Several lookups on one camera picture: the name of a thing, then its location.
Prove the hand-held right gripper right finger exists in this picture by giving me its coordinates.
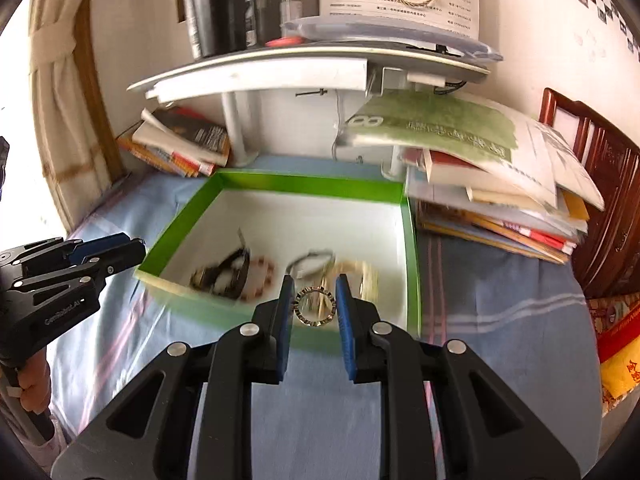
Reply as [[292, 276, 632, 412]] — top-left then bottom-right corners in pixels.
[[335, 274, 583, 480]]

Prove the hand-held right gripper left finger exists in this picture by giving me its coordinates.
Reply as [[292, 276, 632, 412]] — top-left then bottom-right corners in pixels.
[[50, 275, 296, 480]]

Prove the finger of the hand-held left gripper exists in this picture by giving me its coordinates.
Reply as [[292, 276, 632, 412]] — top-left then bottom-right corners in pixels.
[[0, 232, 131, 277], [12, 239, 147, 294]]

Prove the silver rhinestone ring bracelet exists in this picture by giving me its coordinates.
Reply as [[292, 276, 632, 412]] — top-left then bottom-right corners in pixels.
[[292, 285, 337, 327]]

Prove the pale gold bangle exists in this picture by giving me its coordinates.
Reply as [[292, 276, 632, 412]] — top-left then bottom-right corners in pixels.
[[320, 257, 381, 306]]

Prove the black bracelet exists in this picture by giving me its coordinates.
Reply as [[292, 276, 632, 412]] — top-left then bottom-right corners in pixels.
[[189, 245, 252, 301]]

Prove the green cardboard box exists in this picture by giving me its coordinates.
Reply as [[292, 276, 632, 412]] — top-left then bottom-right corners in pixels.
[[134, 169, 422, 356]]

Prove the person's left forearm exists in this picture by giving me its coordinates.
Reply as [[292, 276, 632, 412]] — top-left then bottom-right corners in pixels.
[[0, 390, 68, 466]]

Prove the person's left hand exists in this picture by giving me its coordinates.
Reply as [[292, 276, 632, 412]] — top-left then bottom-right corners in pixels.
[[12, 347, 53, 416]]

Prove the silver bangle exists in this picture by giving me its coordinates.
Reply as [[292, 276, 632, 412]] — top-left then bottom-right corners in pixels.
[[286, 247, 335, 281]]

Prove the small stack of books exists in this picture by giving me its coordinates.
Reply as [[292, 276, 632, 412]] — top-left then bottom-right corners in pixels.
[[116, 105, 233, 178]]

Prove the beige curtain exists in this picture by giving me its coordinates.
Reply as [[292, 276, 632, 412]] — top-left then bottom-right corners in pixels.
[[27, 0, 113, 231]]

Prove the blue striped tablecloth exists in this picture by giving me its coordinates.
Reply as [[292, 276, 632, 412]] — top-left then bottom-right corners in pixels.
[[50, 155, 603, 480]]

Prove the large stack of books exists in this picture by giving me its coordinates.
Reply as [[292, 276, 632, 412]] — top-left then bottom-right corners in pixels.
[[400, 110, 606, 266]]

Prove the white desk shelf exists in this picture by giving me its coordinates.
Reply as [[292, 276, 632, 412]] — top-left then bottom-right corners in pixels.
[[126, 42, 493, 181]]

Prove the green covered book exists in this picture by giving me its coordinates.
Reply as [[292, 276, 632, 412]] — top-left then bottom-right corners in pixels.
[[337, 91, 558, 208]]

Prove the black bottle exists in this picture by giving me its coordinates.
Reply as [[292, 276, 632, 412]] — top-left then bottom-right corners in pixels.
[[192, 0, 248, 58]]

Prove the red and yellow packet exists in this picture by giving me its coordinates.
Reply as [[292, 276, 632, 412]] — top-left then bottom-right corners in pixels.
[[587, 295, 640, 416]]

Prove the dark wooden chair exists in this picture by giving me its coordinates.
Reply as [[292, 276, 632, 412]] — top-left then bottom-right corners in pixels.
[[537, 87, 640, 301]]

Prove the white paper bag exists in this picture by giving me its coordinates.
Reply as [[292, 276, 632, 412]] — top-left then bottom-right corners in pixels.
[[317, 0, 481, 41]]

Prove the red beaded bracelet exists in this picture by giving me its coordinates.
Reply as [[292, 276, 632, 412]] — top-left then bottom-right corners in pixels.
[[239, 255, 277, 303]]

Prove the wooden window frame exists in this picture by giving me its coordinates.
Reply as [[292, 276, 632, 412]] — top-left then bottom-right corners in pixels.
[[75, 0, 126, 181]]

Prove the wall photo grid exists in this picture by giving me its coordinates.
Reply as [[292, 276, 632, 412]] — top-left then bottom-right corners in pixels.
[[570, 0, 640, 61]]

